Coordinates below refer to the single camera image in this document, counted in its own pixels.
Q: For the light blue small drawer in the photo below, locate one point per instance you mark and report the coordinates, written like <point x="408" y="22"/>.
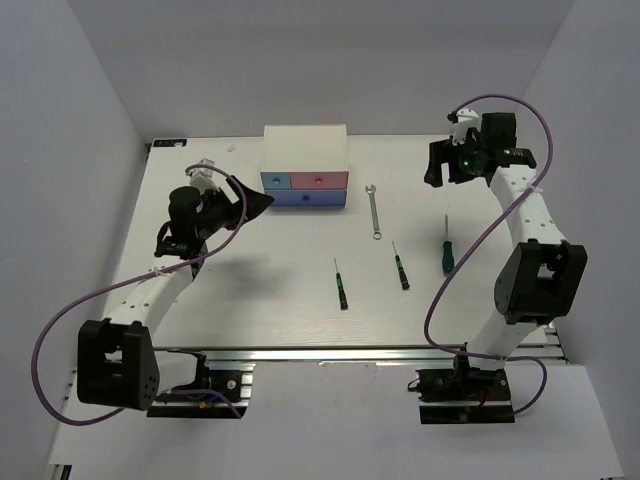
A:
<point x="276" y="181"/>

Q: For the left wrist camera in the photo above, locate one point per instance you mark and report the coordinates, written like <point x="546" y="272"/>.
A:
<point x="202" y="172"/>

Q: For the pink drawer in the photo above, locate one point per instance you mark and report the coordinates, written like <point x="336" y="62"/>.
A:
<point x="319" y="180"/>

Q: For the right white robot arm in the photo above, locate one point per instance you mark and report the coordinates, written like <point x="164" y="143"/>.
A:
<point x="540" y="279"/>

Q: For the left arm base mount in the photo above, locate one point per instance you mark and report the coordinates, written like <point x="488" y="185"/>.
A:
<point x="219" y="390"/>

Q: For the green handled screwdriver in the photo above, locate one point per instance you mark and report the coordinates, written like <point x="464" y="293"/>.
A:
<point x="448" y="261"/>

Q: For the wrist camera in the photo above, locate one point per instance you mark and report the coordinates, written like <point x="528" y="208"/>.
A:
<point x="202" y="172"/>
<point x="463" y="120"/>

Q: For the purple-blue wide drawer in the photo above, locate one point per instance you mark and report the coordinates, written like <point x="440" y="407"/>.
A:
<point x="308" y="198"/>

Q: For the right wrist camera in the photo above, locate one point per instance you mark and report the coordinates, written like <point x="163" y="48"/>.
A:
<point x="463" y="120"/>

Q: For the blue label sticker left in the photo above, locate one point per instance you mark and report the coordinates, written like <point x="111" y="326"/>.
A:
<point x="169" y="143"/>

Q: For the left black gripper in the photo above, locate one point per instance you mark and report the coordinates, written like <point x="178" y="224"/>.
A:
<point x="233" y="208"/>

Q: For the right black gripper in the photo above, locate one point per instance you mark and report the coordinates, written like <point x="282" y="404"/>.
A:
<point x="445" y="151"/>

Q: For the silver combination wrench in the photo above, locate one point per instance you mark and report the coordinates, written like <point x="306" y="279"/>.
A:
<point x="371" y="191"/>

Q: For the small black precision screwdriver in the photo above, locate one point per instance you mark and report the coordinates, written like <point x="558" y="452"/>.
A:
<point x="340" y="288"/>

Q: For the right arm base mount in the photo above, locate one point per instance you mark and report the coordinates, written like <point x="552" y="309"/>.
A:
<point x="445" y="401"/>

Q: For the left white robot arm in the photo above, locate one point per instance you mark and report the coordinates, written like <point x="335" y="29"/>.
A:
<point x="152" y="298"/>

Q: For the white drawer cabinet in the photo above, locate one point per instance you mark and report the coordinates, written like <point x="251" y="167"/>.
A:
<point x="304" y="148"/>

